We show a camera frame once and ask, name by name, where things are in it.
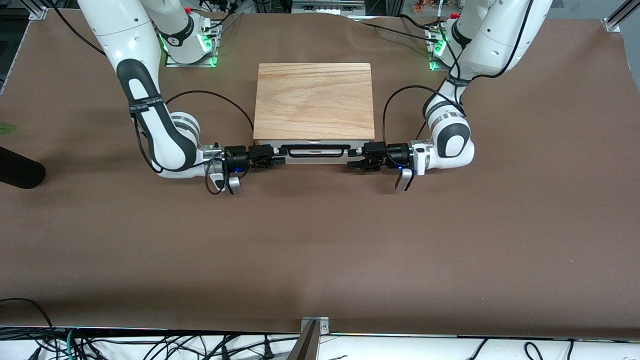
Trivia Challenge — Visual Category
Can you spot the white-fronted wooden drawer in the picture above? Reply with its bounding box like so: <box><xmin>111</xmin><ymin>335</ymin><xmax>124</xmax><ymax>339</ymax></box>
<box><xmin>257</xmin><ymin>140</ymin><xmax>371</xmax><ymax>155</ymax></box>

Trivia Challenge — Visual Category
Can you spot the black wire drawer handle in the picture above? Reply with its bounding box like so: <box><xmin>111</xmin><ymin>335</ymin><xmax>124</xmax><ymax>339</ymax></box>
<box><xmin>281</xmin><ymin>144</ymin><xmax>351</xmax><ymax>159</ymax></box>

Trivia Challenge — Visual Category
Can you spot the wooden drawer cabinet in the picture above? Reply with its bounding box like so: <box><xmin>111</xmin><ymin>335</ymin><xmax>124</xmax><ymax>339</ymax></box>
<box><xmin>253</xmin><ymin>63</ymin><xmax>376</xmax><ymax>165</ymax></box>

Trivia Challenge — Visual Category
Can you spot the brown paper table cover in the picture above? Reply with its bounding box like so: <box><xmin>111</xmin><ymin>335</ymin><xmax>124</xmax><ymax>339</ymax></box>
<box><xmin>0</xmin><ymin>9</ymin><xmax>640</xmax><ymax>340</ymax></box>

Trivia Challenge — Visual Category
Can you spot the grey background device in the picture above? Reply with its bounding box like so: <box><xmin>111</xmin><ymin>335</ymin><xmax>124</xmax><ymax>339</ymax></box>
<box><xmin>291</xmin><ymin>0</ymin><xmax>367</xmax><ymax>16</ymax></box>

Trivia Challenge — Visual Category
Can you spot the black foam cylinder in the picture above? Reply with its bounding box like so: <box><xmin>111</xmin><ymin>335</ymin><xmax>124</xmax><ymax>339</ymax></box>
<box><xmin>0</xmin><ymin>147</ymin><xmax>47</xmax><ymax>190</ymax></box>

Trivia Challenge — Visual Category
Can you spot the aluminium corner profile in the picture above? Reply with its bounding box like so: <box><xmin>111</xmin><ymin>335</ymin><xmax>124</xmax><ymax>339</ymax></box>
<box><xmin>603</xmin><ymin>0</ymin><xmax>640</xmax><ymax>33</ymax></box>
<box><xmin>21</xmin><ymin>0</ymin><xmax>49</xmax><ymax>21</ymax></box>

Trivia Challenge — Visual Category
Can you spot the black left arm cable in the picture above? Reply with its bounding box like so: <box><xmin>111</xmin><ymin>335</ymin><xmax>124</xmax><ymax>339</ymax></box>
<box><xmin>382</xmin><ymin>0</ymin><xmax>532</xmax><ymax>151</ymax></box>

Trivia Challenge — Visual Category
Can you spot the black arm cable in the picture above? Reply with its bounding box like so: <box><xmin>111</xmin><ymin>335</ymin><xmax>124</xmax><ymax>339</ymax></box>
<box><xmin>382</xmin><ymin>0</ymin><xmax>532</xmax><ymax>151</ymax></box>
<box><xmin>131</xmin><ymin>89</ymin><xmax>256</xmax><ymax>196</ymax></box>

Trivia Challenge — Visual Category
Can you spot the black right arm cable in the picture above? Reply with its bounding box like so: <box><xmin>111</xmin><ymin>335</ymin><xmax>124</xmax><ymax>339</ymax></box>
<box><xmin>131</xmin><ymin>89</ymin><xmax>256</xmax><ymax>196</ymax></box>

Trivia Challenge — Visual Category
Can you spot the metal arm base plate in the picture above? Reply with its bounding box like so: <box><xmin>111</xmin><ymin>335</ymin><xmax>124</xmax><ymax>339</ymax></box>
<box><xmin>427</xmin><ymin>25</ymin><xmax>463</xmax><ymax>73</ymax></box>
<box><xmin>164</xmin><ymin>19</ymin><xmax>221</xmax><ymax>68</ymax></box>

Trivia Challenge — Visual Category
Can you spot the black cable across table edge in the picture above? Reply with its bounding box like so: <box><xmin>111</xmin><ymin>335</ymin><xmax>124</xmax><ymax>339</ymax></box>
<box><xmin>350</xmin><ymin>14</ymin><xmax>441</xmax><ymax>45</ymax></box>

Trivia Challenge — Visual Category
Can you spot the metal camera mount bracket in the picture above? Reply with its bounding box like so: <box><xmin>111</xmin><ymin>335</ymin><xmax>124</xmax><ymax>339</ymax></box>
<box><xmin>300</xmin><ymin>316</ymin><xmax>331</xmax><ymax>335</ymax></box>

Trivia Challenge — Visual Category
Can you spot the grey-brown camera mount beam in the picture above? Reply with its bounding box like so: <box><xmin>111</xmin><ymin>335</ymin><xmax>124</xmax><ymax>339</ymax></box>
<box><xmin>286</xmin><ymin>320</ymin><xmax>321</xmax><ymax>360</ymax></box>

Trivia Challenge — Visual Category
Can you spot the black looped floor cable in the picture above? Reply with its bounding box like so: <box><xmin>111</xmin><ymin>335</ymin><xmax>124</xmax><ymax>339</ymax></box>
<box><xmin>0</xmin><ymin>298</ymin><xmax>57</xmax><ymax>360</ymax></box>

